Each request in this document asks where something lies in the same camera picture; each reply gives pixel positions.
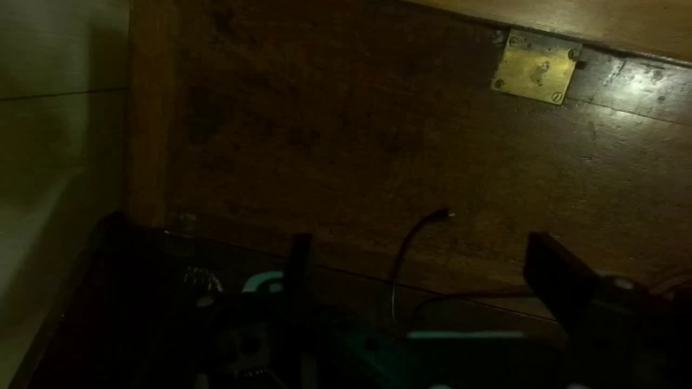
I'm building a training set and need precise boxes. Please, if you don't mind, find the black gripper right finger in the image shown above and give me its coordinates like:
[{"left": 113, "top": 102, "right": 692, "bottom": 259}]
[{"left": 523, "top": 228, "right": 607, "bottom": 342}]

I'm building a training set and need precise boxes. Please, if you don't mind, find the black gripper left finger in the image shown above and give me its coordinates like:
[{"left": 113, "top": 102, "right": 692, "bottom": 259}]
[{"left": 286, "top": 231, "right": 319, "bottom": 319}]

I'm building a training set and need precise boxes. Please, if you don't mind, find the dark wooden secretary desk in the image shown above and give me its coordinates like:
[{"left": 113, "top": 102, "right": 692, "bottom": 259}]
[{"left": 129, "top": 0, "right": 692, "bottom": 342}]

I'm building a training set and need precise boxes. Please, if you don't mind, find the thin black cable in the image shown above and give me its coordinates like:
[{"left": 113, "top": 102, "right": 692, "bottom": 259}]
[{"left": 387, "top": 205, "right": 536, "bottom": 336}]

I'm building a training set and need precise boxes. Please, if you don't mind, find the small brass plate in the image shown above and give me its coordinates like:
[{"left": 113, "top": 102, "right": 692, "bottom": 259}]
[{"left": 491, "top": 28, "right": 584, "bottom": 108}]

